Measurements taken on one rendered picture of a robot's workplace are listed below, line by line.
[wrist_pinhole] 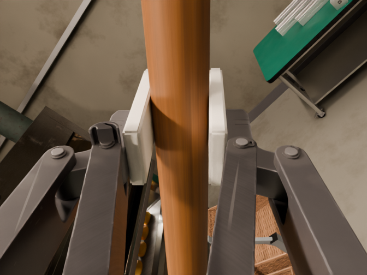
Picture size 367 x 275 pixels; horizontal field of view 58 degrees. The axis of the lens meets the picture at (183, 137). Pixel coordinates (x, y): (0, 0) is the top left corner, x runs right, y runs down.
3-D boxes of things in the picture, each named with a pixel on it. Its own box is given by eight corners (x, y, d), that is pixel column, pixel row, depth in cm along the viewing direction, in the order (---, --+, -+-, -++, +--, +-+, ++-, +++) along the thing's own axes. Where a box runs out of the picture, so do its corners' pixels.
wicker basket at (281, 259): (242, 302, 195) (206, 284, 186) (234, 226, 241) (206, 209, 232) (308, 266, 172) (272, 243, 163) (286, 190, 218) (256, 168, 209)
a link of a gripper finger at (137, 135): (146, 186, 15) (130, 186, 15) (160, 112, 21) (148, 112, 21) (139, 132, 14) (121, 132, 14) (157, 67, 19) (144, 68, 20)
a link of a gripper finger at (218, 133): (209, 132, 14) (228, 132, 13) (208, 67, 19) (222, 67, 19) (208, 187, 15) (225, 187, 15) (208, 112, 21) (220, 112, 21)
